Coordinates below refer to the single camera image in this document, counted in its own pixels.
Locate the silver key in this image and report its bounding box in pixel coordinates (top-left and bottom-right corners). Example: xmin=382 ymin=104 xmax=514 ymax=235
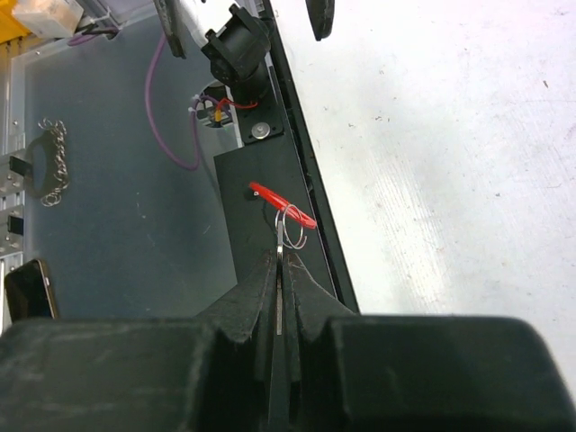
xmin=275 ymin=220 xmax=284 ymax=336

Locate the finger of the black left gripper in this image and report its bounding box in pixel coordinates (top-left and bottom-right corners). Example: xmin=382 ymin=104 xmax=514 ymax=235
xmin=153 ymin=0 xmax=185 ymax=59
xmin=306 ymin=0 xmax=335 ymax=41

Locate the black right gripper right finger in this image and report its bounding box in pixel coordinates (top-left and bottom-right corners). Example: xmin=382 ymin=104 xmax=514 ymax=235
xmin=284 ymin=255 xmax=575 ymax=431

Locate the red key tag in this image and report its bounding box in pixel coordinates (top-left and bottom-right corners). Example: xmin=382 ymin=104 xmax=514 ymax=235
xmin=248 ymin=182 xmax=317 ymax=230

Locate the chain with black handle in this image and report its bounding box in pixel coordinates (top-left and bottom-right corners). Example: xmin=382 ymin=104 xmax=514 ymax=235
xmin=8 ymin=117 xmax=73 ymax=208

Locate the black front mounting rail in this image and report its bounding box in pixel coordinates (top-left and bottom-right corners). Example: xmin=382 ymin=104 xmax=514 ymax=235
xmin=212 ymin=0 xmax=361 ymax=316

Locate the black smartphone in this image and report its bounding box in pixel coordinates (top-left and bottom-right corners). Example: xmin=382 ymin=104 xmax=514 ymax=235
xmin=4 ymin=259 xmax=59 ymax=323

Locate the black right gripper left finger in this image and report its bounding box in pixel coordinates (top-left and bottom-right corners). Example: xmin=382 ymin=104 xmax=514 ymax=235
xmin=1 ymin=253 xmax=276 ymax=431

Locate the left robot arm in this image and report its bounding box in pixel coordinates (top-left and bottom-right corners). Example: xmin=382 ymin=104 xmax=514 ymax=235
xmin=154 ymin=0 xmax=275 ymax=105

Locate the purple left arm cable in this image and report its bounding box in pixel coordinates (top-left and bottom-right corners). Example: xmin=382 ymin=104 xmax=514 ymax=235
xmin=67 ymin=26 xmax=203 ymax=172

